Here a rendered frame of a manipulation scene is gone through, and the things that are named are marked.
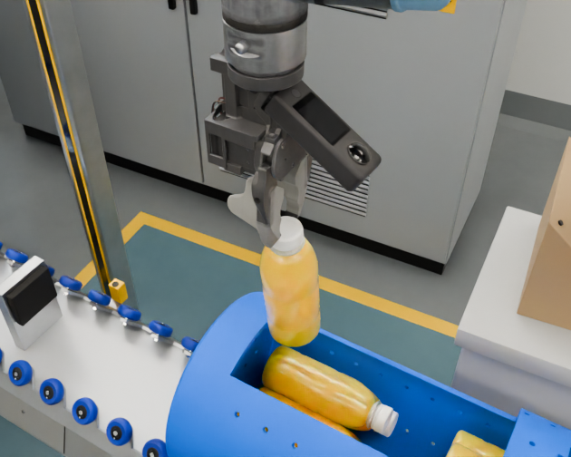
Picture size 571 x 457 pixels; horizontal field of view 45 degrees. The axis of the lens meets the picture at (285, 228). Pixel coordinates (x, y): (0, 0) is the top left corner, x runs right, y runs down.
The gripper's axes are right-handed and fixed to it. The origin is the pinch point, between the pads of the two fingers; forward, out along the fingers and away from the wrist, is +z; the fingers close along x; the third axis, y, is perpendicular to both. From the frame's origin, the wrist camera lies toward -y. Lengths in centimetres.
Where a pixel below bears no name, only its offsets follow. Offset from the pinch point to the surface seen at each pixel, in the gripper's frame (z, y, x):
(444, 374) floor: 144, -4, -100
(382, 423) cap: 33.6, -13.5, -3.8
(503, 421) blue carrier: 34.4, -27.8, -13.4
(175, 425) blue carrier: 29.6, 9.4, 12.8
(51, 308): 48, 54, -3
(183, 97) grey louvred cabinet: 92, 125, -132
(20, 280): 37, 54, 1
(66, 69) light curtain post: 14, 67, -31
